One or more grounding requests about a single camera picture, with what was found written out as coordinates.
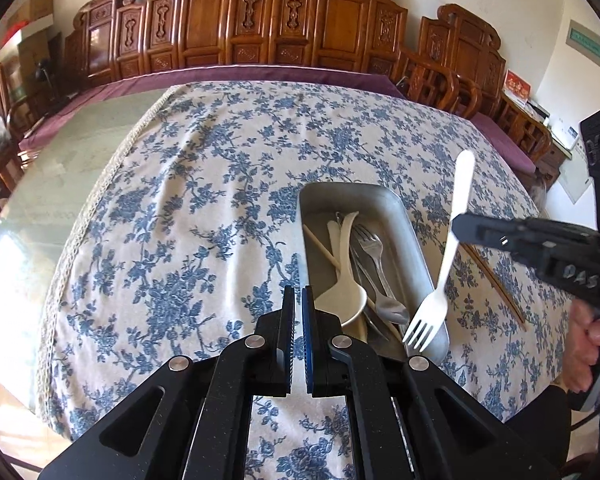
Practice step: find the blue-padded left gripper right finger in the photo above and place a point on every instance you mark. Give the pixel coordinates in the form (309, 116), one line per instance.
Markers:
(409, 420)

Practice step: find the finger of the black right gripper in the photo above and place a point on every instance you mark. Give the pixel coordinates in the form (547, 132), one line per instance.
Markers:
(495, 233)

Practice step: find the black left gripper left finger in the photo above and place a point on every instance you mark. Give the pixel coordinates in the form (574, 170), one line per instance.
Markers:
(188, 420)

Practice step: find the dark wooden chopstick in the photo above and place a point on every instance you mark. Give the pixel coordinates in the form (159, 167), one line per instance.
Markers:
(483, 265)

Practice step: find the white plastic fork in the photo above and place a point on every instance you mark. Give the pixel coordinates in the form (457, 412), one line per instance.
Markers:
(431, 313)

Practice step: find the large white spoon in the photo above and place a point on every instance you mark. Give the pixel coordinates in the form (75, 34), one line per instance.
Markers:
(333, 304)

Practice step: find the metal fork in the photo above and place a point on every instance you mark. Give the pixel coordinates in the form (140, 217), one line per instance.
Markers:
(390, 309)

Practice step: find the metal rectangular tray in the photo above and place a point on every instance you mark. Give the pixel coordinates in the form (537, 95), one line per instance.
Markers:
(322, 208)

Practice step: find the light wooden chopstick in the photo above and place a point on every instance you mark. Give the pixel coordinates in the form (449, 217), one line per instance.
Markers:
(352, 290)

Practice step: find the person's right hand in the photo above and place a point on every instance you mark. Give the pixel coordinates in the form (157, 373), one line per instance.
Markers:
(582, 347)

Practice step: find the wooden side table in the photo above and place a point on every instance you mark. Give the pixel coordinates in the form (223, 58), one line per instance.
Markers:
(550, 150)

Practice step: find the purple seat cushion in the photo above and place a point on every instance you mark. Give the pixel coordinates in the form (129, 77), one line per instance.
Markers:
(515, 157)

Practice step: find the red box on side table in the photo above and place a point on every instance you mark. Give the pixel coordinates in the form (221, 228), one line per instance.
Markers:
(516, 87)

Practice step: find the carved wooden armchair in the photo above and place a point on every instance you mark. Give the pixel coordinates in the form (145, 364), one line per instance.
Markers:
(470, 48)

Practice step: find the blue floral tablecloth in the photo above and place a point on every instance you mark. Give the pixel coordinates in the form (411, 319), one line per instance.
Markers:
(190, 235)

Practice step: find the purple bench cushion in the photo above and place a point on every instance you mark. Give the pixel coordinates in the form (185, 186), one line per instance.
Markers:
(42, 135)

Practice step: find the carved wooden bench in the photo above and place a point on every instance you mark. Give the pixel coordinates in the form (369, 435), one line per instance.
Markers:
(121, 39)

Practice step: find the stacked cardboard boxes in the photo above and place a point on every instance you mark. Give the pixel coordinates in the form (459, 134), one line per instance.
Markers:
(26, 52)

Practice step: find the white wall panel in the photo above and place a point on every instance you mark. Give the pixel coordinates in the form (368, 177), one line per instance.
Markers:
(574, 177)

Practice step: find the green wall sign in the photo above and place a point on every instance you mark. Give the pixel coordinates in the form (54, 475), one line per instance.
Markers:
(583, 40)

